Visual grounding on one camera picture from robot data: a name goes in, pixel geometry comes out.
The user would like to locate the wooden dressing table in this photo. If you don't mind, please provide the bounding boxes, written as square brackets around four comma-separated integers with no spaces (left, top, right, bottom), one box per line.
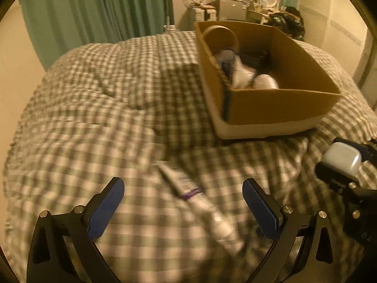
[246,6,273,25]

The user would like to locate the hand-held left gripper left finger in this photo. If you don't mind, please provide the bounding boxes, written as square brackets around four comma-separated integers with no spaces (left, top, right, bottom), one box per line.
[26,177,125,283]

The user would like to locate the black object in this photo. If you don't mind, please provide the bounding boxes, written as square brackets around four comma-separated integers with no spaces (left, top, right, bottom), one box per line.
[241,50,274,75]

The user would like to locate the tape roll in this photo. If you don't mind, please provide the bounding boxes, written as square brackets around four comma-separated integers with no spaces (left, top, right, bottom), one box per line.
[203,25,240,56]

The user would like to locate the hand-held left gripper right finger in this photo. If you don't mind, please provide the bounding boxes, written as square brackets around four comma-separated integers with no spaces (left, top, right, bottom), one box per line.
[242,178,345,283]

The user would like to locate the white tube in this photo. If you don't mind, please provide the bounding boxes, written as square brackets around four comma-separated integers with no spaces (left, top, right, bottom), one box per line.
[157,163,246,253]

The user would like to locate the wide green curtain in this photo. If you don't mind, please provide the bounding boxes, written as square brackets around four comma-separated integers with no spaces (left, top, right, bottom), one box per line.
[19,0,173,72]

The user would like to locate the grey mini fridge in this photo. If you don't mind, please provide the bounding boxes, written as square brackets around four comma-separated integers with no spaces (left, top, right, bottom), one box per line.
[219,0,248,22]

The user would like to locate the cardboard box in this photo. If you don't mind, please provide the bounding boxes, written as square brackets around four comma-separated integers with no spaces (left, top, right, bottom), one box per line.
[194,21,343,140]

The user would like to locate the white earbuds case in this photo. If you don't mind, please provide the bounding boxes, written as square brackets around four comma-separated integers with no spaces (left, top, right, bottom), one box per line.
[322,142,363,175]

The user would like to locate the black plastic bags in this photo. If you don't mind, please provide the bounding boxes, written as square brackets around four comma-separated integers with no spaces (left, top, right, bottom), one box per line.
[269,6,306,41]

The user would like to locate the white sock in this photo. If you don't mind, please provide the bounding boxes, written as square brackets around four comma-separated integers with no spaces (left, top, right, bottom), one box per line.
[214,49,257,91]

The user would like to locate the white louvred wardrobe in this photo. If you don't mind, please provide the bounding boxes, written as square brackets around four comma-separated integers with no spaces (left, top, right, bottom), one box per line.
[297,0,372,90]

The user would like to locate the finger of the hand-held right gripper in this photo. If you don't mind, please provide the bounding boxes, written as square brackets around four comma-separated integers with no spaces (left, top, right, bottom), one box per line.
[334,137,377,163]
[315,162,361,196]

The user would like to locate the white suitcase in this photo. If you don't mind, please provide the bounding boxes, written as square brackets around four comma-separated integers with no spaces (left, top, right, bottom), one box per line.
[194,6,220,23]

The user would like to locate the green checked blanket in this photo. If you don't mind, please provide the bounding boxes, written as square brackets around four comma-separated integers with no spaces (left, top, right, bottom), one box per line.
[4,29,377,283]

